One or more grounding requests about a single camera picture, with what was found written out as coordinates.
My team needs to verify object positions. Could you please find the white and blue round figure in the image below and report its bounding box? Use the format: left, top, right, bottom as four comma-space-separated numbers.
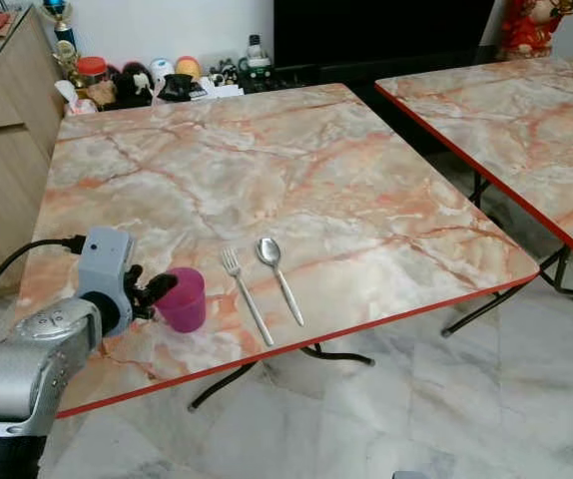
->
150, 58, 177, 87

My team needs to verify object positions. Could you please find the black plush toy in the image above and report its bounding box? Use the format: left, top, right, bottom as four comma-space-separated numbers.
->
109, 62, 156, 109

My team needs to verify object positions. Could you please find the gold and blue trophy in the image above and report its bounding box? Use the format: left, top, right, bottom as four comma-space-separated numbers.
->
41, 0, 81, 83

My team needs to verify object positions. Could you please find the orange round figure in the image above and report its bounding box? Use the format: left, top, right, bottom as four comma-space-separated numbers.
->
175, 56, 204, 83

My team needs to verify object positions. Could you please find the marble-pattern folding table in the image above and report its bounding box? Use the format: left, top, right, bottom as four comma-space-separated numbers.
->
14, 83, 573, 420
374, 57, 573, 271

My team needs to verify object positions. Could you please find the black television screen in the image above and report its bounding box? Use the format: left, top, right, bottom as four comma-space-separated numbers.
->
273, 0, 498, 71

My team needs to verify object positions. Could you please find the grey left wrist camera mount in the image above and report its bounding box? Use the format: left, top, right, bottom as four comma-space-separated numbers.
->
75, 227, 137, 306

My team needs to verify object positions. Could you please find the light wooden cabinet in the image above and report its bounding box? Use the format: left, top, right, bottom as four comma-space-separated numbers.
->
0, 5, 67, 297

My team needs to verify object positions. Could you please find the red seated figurine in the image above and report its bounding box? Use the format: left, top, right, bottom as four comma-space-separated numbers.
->
498, 0, 573, 60

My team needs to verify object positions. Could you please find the red-lidded snack jar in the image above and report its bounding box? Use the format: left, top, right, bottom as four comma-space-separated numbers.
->
74, 56, 111, 103

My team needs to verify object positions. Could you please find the purple plastic cup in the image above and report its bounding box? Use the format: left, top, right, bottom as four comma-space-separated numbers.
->
155, 266, 209, 334

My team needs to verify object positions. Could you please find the silver metal spoon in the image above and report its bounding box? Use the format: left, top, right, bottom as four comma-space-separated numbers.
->
256, 237, 306, 328

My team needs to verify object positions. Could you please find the silver metal fork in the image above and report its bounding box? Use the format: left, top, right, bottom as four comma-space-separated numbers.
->
220, 247, 277, 348

